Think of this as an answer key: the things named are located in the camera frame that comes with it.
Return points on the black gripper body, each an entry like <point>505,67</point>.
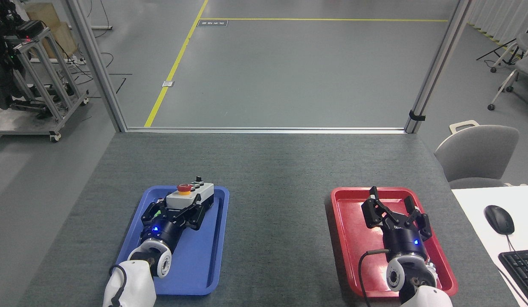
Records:
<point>166,232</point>
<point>402,243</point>

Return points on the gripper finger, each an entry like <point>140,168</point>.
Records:
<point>195,215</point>
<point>419,221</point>
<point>375,211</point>
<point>149,211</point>

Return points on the grey control box with buttons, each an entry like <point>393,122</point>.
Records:
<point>191,196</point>

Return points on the cardboard box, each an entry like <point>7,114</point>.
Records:
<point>55,25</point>

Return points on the red plastic tray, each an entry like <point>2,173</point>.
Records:
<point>355,238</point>

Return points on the blue plastic tray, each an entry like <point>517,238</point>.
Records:
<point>200,256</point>

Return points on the white desk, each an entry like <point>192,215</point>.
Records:
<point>473,209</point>

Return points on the black computer mouse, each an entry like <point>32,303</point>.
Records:
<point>499,219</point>

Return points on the grey office chair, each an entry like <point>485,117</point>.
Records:
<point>477,155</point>

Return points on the black keyboard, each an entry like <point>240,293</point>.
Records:
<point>522,270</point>

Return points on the metal floor outlet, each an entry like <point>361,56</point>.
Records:
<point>168,84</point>

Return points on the grey chair with white legs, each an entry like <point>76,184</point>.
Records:
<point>527,41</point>
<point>526,68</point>

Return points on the black tripod stand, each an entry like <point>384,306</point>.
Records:
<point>498,49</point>

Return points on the dark floor sign plate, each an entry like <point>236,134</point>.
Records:
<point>212,23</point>

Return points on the black machine on cart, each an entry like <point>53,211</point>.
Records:
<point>1,64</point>

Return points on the black clip on post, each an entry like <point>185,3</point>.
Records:
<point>416,116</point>

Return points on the silver aluminium rail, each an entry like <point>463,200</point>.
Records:
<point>264,130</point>

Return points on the silver aluminium post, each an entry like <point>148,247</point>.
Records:
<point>97,68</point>
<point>436,68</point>

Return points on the aluminium frame cart on wheels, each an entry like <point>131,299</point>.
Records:
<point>46,85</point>

